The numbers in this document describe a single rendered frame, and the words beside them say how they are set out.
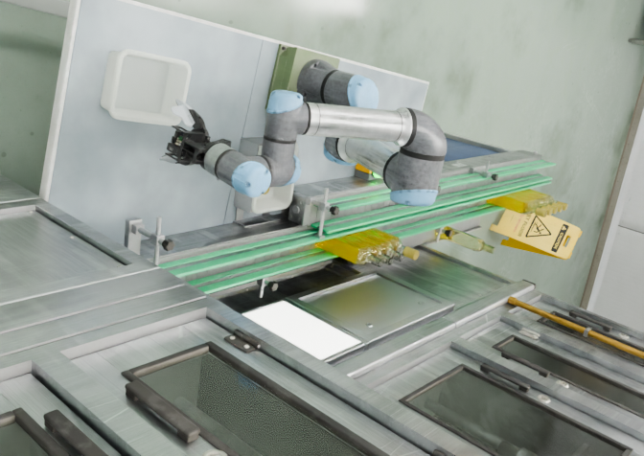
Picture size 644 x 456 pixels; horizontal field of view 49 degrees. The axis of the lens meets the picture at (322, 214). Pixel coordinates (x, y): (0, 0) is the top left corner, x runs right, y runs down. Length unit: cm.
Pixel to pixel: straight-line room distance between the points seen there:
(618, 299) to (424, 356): 635
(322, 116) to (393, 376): 77
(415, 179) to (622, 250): 654
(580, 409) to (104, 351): 133
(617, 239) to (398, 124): 662
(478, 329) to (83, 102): 138
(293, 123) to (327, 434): 76
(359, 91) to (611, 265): 643
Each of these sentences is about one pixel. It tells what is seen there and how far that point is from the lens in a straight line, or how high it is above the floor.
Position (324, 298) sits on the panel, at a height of 105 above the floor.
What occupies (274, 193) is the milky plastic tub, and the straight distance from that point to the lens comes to 233.
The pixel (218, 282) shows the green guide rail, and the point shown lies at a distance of 206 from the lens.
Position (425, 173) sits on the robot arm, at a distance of 176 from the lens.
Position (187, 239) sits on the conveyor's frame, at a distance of 209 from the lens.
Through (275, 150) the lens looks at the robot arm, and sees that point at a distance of 158.
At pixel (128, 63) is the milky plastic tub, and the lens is 190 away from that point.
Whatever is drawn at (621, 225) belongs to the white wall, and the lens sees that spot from 816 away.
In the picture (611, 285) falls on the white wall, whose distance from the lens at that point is 833.
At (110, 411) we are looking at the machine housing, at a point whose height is 161.
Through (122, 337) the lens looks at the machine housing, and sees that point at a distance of 122.
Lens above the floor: 231
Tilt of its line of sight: 37 degrees down
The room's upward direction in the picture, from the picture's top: 112 degrees clockwise
